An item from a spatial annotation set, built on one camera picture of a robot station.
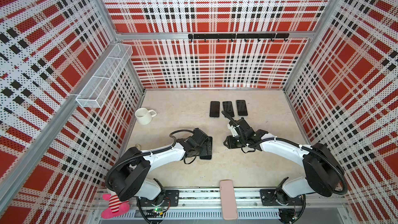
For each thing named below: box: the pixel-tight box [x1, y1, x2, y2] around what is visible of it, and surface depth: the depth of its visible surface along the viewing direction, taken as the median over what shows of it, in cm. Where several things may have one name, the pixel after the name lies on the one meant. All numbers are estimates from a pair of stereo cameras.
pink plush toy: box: [100, 193, 131, 219], surface depth 68 cm
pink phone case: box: [219, 179, 239, 221], surface depth 74 cm
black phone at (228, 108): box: [222, 101, 235, 118], surface depth 114 cm
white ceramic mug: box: [134, 107, 158, 126], surface depth 101 cm
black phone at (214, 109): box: [209, 101, 220, 118], surface depth 113 cm
